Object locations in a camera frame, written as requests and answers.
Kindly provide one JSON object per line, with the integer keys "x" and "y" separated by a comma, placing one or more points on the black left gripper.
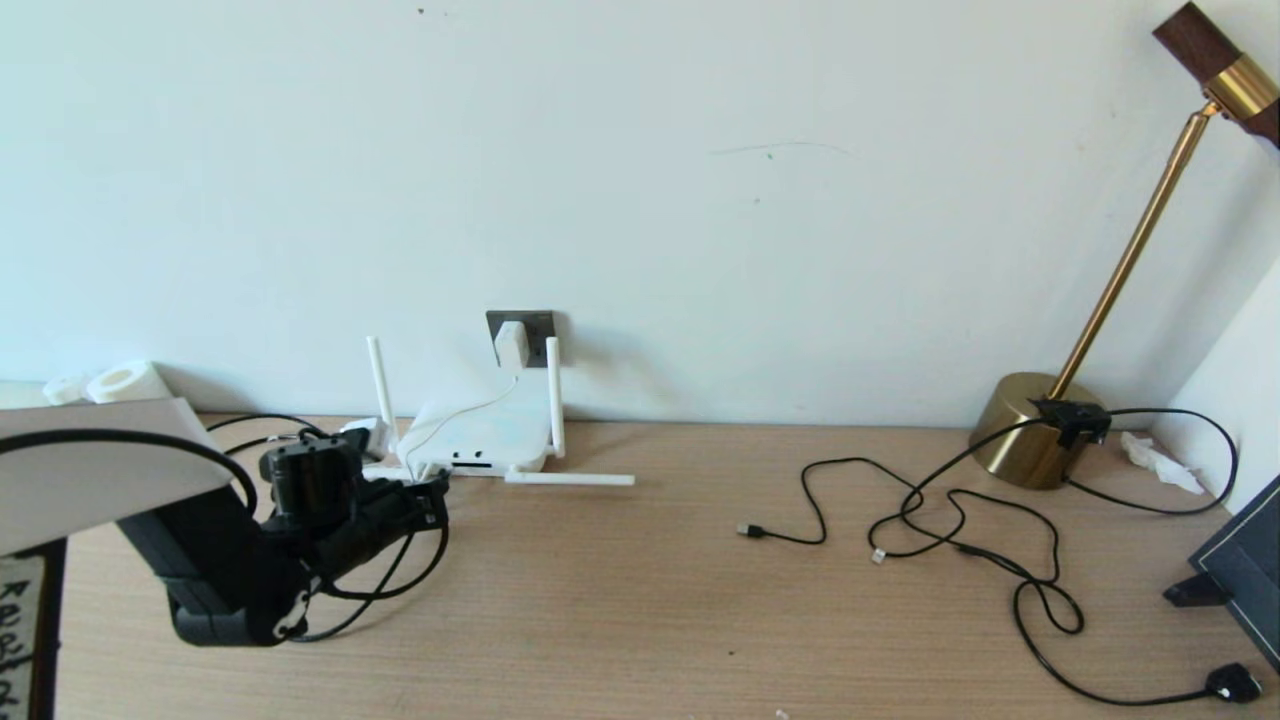
{"x": 390, "y": 520}

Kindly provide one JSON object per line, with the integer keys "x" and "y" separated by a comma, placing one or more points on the white power adapter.
{"x": 512, "y": 345}

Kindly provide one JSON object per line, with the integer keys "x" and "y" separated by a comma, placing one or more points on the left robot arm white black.
{"x": 100, "y": 480}

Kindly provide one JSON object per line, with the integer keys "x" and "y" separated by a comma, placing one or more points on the white wifi router with antennas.
{"x": 490, "y": 435}

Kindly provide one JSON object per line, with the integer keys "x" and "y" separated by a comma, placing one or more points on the black power plug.
{"x": 1232, "y": 683}

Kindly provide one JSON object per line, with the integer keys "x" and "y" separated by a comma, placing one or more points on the white toilet paper roll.
{"x": 128, "y": 382}

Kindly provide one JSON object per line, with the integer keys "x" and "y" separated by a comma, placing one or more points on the small clear plastic container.
{"x": 65, "y": 390}

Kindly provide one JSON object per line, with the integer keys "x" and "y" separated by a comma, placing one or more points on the brass desk lamp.
{"x": 1020, "y": 440}

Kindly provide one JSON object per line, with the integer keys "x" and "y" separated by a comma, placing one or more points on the crumpled white tissue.
{"x": 1158, "y": 462}

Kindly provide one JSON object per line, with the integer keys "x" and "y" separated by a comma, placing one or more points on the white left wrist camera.
{"x": 365, "y": 435}

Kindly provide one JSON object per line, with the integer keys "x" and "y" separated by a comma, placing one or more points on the grey wall power socket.
{"x": 543, "y": 335}

